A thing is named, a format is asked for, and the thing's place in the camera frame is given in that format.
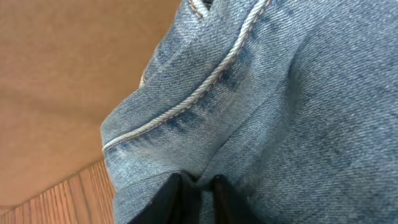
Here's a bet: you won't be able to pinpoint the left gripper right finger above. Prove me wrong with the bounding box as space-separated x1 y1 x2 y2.
211 175 264 224

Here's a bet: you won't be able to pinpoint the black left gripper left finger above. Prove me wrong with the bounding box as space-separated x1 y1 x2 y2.
129 172 201 224

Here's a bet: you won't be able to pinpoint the light blue denim jeans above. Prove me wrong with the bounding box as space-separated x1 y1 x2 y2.
101 0 397 223

